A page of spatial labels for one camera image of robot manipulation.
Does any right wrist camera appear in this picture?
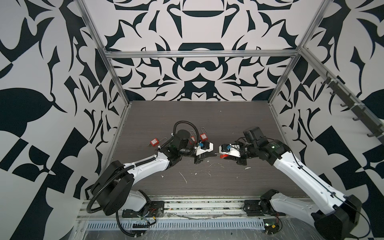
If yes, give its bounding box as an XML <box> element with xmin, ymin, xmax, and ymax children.
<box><xmin>219</xmin><ymin>144</ymin><xmax>241</xmax><ymax>158</ymax></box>

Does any black corrugated cable conduit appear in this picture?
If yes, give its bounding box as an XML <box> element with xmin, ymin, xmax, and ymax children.
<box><xmin>86</xmin><ymin>120</ymin><xmax>201</xmax><ymax>214</ymax></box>

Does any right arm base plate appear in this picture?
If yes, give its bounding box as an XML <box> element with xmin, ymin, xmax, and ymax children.
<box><xmin>243</xmin><ymin>200</ymin><xmax>286</xmax><ymax>217</ymax></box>

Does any black hook rail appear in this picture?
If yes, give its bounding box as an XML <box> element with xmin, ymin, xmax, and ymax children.
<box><xmin>321</xmin><ymin>72</ymin><xmax>384</xmax><ymax>145</ymax></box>

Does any aluminium frame crossbar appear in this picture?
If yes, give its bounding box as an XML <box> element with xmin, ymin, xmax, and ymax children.
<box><xmin>105</xmin><ymin>50</ymin><xmax>298</xmax><ymax>59</ymax></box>

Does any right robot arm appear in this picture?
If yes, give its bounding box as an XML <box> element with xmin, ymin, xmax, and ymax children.
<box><xmin>219</xmin><ymin>127</ymin><xmax>362</xmax><ymax>240</ymax></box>

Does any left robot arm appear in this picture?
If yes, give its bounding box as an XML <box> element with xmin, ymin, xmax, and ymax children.
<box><xmin>86</xmin><ymin>130</ymin><xmax>214</xmax><ymax>216</ymax></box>

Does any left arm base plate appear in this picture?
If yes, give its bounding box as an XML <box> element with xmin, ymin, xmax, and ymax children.
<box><xmin>122</xmin><ymin>201</ymin><xmax>165</xmax><ymax>218</ymax></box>

